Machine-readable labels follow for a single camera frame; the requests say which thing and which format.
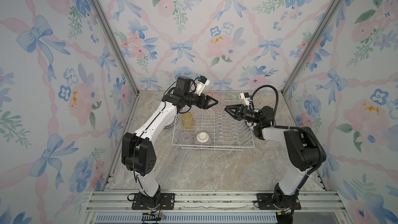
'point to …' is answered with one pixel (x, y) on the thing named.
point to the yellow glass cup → (187, 121)
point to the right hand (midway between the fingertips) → (225, 109)
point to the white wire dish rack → (214, 129)
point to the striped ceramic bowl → (202, 138)
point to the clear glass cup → (185, 137)
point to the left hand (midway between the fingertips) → (213, 98)
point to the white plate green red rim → (171, 124)
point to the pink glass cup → (221, 101)
